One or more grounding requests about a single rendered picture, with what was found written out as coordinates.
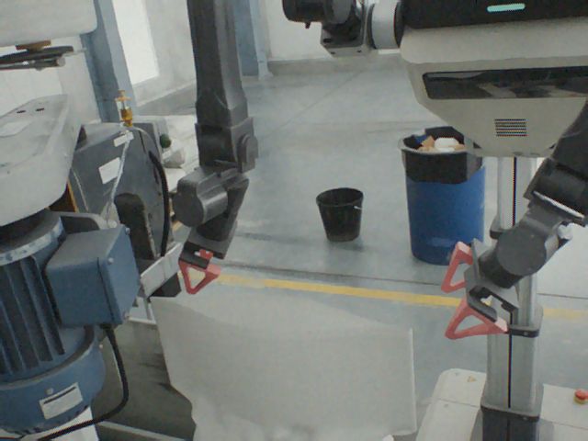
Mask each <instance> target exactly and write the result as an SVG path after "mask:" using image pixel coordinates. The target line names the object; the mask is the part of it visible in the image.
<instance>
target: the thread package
mask: <svg viewBox="0 0 588 441"><path fill-rule="evenodd" d="M96 26H97V18H96V11H95V5H94V0H0V47H7V46H14V45H15V46H16V50H17V51H25V50H32V49H38V48H45V47H49V45H51V40H55V39H61V38H67V37H72V36H76V35H82V34H85V33H89V31H93V30H95V29H96Z"/></svg>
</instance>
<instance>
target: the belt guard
mask: <svg viewBox="0 0 588 441"><path fill-rule="evenodd" d="M38 101H39V103H38ZM38 101H37V98H35V99H32V100H29V101H27V102H25V103H23V104H22V105H20V106H18V107H20V109H21V110H26V112H24V113H17V111H20V109H18V107H16V108H14V109H12V110H11V111H9V112H6V113H5V114H3V115H1V116H0V119H1V120H2V121H3V123H4V125H6V123H14V122H20V121H27V120H34V119H35V120H34V121H33V122H31V123H29V124H28V125H27V126H26V127H25V128H24V129H23V130H21V131H20V132H19V133H18V134H16V135H13V136H6V137H0V226H2V225H5V224H8V223H11V222H14V221H19V220H22V219H24V217H27V216H28V215H31V214H34V213H36V212H38V211H40V210H43V209H45V208H47V207H48V206H49V205H50V204H51V203H53V202H55V201H56V200H57V199H58V198H60V197H61V195H62V194H64V191H65V188H66V185H67V179H68V175H69V173H70V167H71V163H72V160H73V156H74V148H76V144H77V140H78V136H79V132H80V128H81V124H82V122H81V119H80V115H79V111H78V107H76V103H75V99H74V96H73V95H69V93H63V95H55V96H45V97H39V98H38ZM39 105H40V108H45V110H41V111H36V109H38V108H39Z"/></svg>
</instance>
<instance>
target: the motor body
mask: <svg viewBox="0 0 588 441"><path fill-rule="evenodd" d="M44 211H45V217H44V220H43V221H42V223H40V224H39V225H38V226H37V227H35V228H34V229H32V230H31V232H27V233H25V234H23V235H21V236H19V237H17V238H14V239H12V240H9V241H6V242H3V243H0V429H3V430H5V431H7V432H8V433H11V434H17V435H30V434H37V433H41V432H45V431H50V430H52V429H55V428H59V427H61V425H64V424H67V423H69V422H71V421H72V420H74V419H75V418H77V417H78V416H80V414H82V413H83V412H85V411H86V410H87V409H88V408H89V407H90V406H91V405H93V403H94V402H95V400H96V399H97V397H98V395H99V393H100V391H101V388H102V385H104V383H105V378H106V368H105V364H104V360H103V356H101V355H102V352H100V349H102V348H103V346H102V345H99V344H98V341H97V338H96V330H95V328H94V327H93V326H92V325H84V326H73V327H64V326H63V325H62V322H61V320H60V319H59V317H58V315H57V312H56V310H55V307H54V303H52V300H51V295H50V292H49V289H48V286H47V282H46V278H45V276H44V269H45V266H46V265H47V263H48V262H49V261H50V259H51V258H52V257H53V255H54V254H55V253H56V251H57V250H58V249H59V245H58V243H59V242H62V241H65V239H66V235H65V232H64V228H63V227H62V222H61V218H60V216H59V215H58V214H57V213H56V212H53V211H49V210H44Z"/></svg>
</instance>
